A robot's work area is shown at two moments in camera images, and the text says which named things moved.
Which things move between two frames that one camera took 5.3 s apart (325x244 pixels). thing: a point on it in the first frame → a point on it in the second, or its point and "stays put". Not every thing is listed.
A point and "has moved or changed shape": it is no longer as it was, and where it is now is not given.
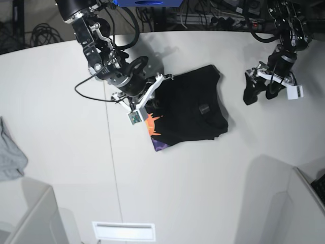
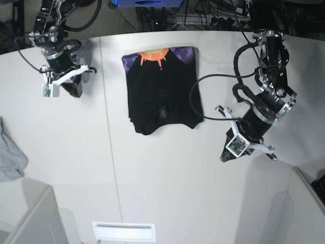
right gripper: x=279 y=67 → x=256 y=124
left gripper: x=131 y=102 → x=62 y=66
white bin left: x=29 y=213 stays put
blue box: x=150 y=3 stays put
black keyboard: x=319 y=186 stays put
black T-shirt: x=189 y=108 has moved or changed shape
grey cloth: x=13 y=161 stays put
